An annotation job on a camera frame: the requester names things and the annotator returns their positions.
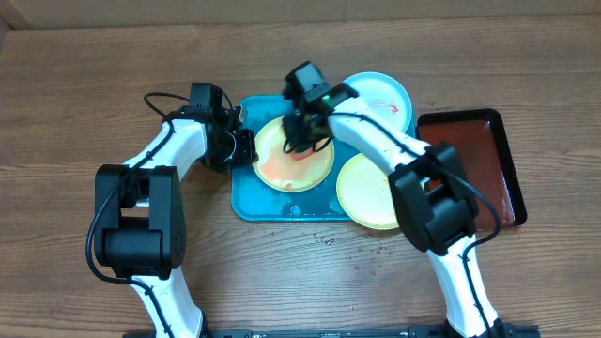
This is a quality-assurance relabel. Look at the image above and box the red sponge with dark scourer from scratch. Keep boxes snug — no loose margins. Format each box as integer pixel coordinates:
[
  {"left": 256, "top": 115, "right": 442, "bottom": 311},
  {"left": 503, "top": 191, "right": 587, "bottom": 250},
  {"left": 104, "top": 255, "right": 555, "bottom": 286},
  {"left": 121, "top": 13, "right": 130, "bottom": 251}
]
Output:
[{"left": 290, "top": 148, "right": 315, "bottom": 161}]

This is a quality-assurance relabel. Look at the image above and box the yellow plate with ketchup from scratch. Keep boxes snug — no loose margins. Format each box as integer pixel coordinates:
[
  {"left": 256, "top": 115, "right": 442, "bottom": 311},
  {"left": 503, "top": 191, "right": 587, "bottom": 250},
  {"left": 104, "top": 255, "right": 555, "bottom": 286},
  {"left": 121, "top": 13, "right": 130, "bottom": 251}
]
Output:
[{"left": 253, "top": 116, "right": 335, "bottom": 192}]

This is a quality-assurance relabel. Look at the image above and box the light blue plate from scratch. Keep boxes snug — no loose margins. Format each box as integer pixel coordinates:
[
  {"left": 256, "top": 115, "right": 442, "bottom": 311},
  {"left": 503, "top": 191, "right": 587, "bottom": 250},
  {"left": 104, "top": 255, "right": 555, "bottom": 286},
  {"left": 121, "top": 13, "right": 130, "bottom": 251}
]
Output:
[{"left": 345, "top": 71, "right": 415, "bottom": 136}]

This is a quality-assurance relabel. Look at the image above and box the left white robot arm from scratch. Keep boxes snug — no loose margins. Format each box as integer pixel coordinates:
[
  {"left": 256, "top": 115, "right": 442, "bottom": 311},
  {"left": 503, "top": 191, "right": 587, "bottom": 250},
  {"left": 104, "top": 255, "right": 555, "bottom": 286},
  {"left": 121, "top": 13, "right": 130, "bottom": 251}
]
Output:
[{"left": 85, "top": 84, "right": 257, "bottom": 337}]

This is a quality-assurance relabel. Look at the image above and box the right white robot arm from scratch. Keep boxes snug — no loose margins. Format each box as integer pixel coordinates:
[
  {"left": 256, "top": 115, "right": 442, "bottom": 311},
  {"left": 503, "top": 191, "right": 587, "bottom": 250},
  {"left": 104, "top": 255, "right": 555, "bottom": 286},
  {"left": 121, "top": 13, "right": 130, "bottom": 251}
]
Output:
[{"left": 283, "top": 95, "right": 505, "bottom": 337}]

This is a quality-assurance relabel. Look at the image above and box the teal plastic tray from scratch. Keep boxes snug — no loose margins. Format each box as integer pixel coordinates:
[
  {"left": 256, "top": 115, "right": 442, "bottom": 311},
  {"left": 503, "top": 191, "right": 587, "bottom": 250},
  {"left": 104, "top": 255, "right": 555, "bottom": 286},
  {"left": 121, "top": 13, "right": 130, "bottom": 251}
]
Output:
[{"left": 231, "top": 95, "right": 358, "bottom": 222}]

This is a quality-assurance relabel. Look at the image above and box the dark red black-rimmed tray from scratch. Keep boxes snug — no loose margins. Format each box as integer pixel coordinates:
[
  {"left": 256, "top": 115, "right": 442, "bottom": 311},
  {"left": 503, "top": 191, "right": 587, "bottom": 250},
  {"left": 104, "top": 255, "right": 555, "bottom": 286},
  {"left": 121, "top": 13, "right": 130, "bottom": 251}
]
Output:
[{"left": 417, "top": 108, "right": 528, "bottom": 228}]

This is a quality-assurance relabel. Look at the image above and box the yellow plate lower right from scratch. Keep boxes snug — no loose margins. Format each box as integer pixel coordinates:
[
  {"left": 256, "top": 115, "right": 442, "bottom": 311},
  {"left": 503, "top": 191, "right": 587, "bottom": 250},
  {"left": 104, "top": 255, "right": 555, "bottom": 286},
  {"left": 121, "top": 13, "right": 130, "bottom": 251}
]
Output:
[{"left": 336, "top": 154, "right": 398, "bottom": 230}]

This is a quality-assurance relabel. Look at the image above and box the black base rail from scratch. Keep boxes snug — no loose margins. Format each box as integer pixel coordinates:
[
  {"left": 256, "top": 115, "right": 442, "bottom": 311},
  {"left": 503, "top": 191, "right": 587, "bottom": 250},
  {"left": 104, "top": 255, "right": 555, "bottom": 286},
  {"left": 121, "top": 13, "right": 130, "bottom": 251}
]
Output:
[{"left": 122, "top": 323, "right": 541, "bottom": 338}]

